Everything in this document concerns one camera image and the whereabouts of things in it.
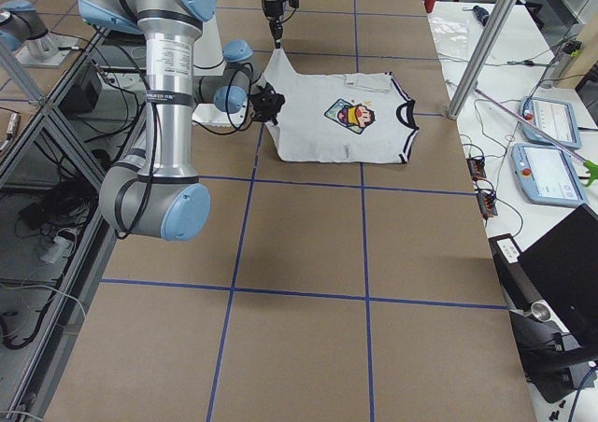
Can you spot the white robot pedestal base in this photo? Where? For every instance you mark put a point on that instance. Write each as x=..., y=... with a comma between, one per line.
x=208, y=61

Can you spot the near teach pendant tablet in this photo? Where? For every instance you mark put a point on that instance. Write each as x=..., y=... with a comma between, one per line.
x=546, y=176

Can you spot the grey cartoon print t-shirt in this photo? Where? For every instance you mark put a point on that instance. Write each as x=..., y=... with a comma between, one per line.
x=340, y=118

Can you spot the teach pendant tablet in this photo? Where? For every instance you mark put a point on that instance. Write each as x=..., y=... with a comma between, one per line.
x=546, y=176
x=553, y=117

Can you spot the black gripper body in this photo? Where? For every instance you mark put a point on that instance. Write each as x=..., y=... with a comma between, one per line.
x=272, y=9
x=265, y=103

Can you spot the black laptop computer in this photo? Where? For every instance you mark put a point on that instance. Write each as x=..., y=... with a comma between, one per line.
x=562, y=266

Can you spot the aluminium frame post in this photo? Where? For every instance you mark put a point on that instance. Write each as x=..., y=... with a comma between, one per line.
x=482, y=50

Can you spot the far teach pendant tablet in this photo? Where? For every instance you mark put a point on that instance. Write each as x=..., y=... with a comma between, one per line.
x=553, y=117

